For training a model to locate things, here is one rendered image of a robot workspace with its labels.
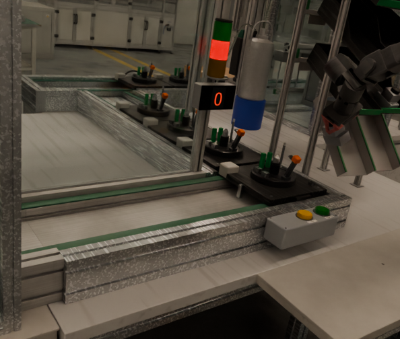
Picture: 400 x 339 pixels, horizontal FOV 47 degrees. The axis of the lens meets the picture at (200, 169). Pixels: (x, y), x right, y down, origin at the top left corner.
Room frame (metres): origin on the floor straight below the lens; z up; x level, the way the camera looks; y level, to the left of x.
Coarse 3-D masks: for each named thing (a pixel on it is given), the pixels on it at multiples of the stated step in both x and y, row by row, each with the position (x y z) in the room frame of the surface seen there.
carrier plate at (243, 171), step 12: (240, 168) 1.39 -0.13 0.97; (228, 180) 1.32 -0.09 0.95; (240, 180) 1.29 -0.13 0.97; (252, 180) 1.30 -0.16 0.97; (300, 180) 1.36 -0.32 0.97; (252, 192) 1.24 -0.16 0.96; (264, 192) 1.22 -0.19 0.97; (276, 192) 1.24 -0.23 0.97; (288, 192) 1.25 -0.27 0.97; (300, 192) 1.26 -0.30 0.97; (312, 192) 1.28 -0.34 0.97; (324, 192) 1.32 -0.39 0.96; (276, 204) 1.19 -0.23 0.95
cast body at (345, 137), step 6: (324, 126) 1.35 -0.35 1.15; (330, 126) 1.34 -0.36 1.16; (324, 132) 1.36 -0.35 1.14; (336, 132) 1.33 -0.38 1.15; (342, 132) 1.34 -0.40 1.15; (348, 132) 1.34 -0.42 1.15; (324, 138) 1.37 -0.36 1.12; (330, 138) 1.34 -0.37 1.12; (336, 138) 1.32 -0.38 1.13; (342, 138) 1.32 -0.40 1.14; (348, 138) 1.34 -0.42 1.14; (330, 144) 1.35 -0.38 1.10; (336, 144) 1.33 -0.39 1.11; (342, 144) 1.32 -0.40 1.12
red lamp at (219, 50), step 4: (212, 40) 1.31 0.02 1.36; (216, 40) 1.30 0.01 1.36; (212, 44) 1.31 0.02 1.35; (216, 44) 1.30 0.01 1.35; (220, 44) 1.29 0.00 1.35; (224, 44) 1.30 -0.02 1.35; (228, 44) 1.31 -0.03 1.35; (212, 48) 1.30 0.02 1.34; (216, 48) 1.29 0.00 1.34; (220, 48) 1.29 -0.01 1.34; (224, 48) 1.30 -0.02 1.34; (228, 48) 1.31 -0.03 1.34; (212, 52) 1.30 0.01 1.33; (216, 52) 1.29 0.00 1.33; (220, 52) 1.29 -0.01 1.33; (224, 52) 1.30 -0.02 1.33; (212, 56) 1.30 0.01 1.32; (216, 56) 1.29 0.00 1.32; (220, 56) 1.29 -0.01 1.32; (224, 56) 1.30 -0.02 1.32; (224, 60) 1.30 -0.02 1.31
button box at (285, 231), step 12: (276, 216) 1.10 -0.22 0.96; (288, 216) 1.11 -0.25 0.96; (312, 216) 1.13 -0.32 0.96; (324, 216) 1.14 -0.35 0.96; (336, 216) 1.16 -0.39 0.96; (276, 228) 1.05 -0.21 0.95; (288, 228) 1.04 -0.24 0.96; (300, 228) 1.06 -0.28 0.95; (312, 228) 1.10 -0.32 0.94; (324, 228) 1.13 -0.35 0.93; (276, 240) 1.05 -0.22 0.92; (288, 240) 1.04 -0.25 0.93; (300, 240) 1.07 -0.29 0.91; (312, 240) 1.10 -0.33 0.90
